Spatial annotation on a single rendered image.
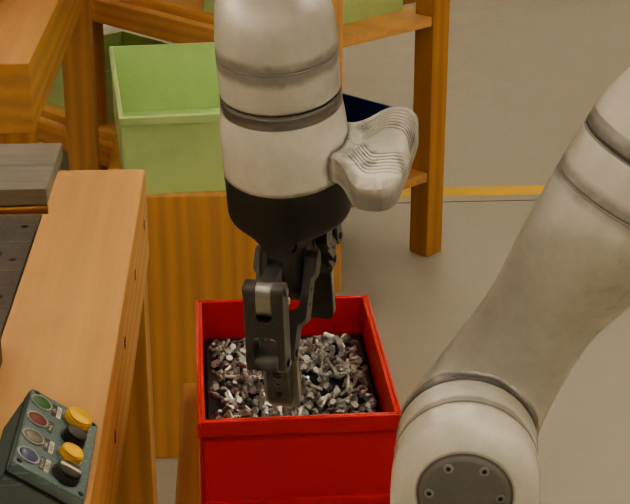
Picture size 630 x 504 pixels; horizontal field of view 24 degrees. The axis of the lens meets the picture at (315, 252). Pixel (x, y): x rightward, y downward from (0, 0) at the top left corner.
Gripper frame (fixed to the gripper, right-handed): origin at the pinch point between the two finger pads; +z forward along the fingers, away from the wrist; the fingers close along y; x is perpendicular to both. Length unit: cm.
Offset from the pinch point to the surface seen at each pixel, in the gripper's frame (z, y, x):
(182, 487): 52, -38, -27
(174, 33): 124, -286, -118
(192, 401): 57, -57, -32
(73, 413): 36, -30, -34
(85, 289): 49, -66, -49
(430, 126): 151, -290, -45
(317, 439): 43, -38, -11
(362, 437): 43, -39, -6
